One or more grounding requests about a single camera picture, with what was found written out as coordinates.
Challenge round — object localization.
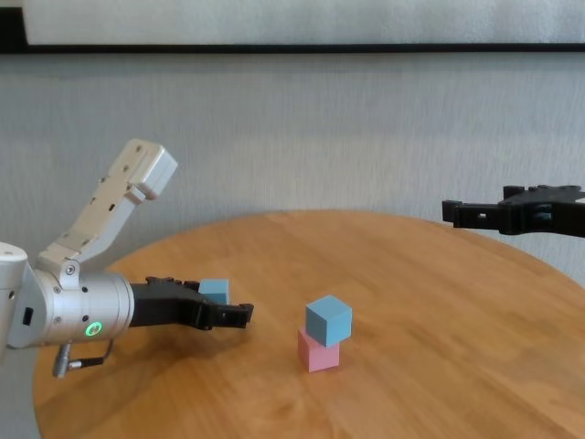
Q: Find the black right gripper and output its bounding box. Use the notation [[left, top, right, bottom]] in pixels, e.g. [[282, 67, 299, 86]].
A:
[[441, 184, 585, 238]]

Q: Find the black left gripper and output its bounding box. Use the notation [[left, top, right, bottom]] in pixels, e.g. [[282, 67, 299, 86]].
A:
[[129, 275, 256, 331]]

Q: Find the blue cube block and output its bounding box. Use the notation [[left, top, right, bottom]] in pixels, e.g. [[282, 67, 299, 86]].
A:
[[304, 294, 354, 348], [198, 278, 230, 306]]

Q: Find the pink cube block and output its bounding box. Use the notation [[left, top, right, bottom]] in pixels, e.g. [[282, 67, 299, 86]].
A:
[[297, 327, 341, 374]]

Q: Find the grey arm cable with plug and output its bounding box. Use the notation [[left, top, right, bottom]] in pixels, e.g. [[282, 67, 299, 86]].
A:
[[52, 337, 115, 380]]

